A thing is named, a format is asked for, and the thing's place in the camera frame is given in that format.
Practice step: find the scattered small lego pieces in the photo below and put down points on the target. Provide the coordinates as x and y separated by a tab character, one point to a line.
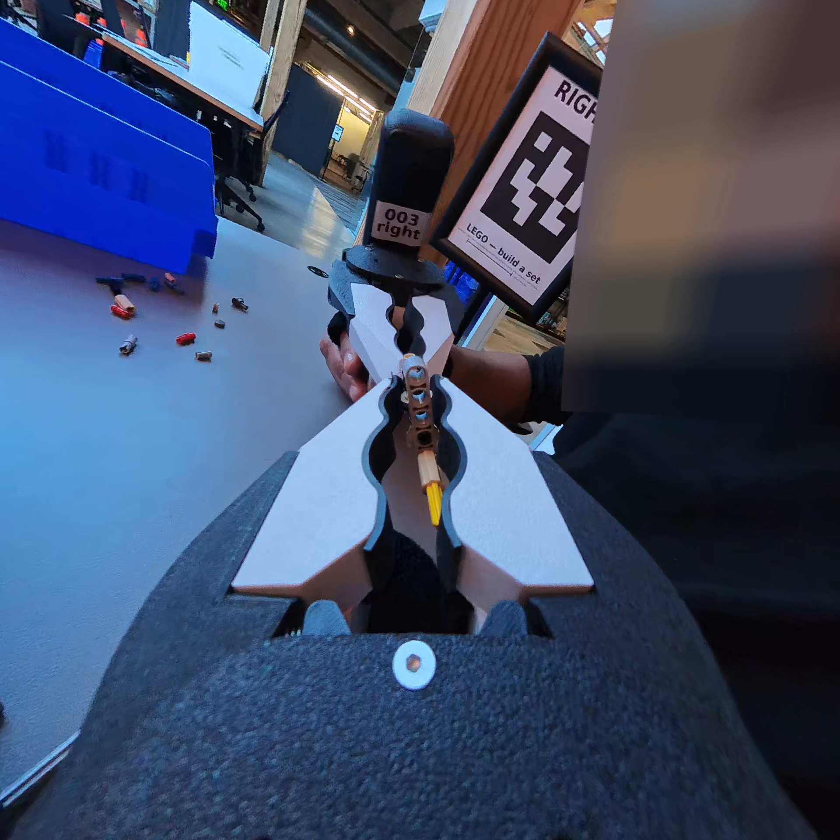
121	308

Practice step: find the background wooden desk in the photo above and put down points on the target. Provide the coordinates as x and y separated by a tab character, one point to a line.
164	72

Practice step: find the blue plastic bin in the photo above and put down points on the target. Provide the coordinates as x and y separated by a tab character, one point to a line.
98	164

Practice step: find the white board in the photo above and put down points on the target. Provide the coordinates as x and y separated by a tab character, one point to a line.
226	56

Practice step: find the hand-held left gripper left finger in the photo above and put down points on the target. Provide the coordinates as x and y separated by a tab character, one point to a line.
315	518

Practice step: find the beige pillar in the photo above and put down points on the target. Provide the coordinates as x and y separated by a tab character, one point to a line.
282	65

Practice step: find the person's right hand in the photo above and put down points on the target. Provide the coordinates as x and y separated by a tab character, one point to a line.
341	367

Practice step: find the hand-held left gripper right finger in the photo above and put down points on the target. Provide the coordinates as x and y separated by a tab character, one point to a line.
512	518

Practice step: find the grey black lego gear assembly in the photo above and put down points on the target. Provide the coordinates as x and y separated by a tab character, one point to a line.
428	469

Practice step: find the black office chair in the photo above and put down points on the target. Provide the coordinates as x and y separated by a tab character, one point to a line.
236	190

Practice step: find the person's right forearm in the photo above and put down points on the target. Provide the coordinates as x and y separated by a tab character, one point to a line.
489	380

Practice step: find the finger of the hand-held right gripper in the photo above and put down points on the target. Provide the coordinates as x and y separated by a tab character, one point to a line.
438	331
371	328

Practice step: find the black framed marker sign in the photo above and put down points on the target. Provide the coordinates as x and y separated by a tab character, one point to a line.
489	223

